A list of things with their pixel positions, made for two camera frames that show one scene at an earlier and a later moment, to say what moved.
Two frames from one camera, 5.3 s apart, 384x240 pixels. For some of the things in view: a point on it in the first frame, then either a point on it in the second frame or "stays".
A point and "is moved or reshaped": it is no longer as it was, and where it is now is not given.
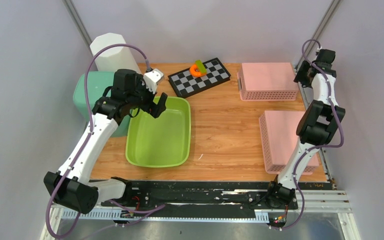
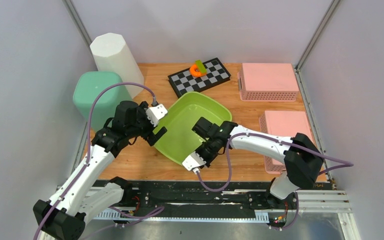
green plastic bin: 97,83 stays
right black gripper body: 302,76 to 208,152
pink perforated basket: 280,140 stays
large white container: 114,58 stays
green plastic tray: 163,141 is moved or reshaped
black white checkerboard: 185,84 stays
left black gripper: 151,107 to 152,138
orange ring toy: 195,73 stays
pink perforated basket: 267,81 stays
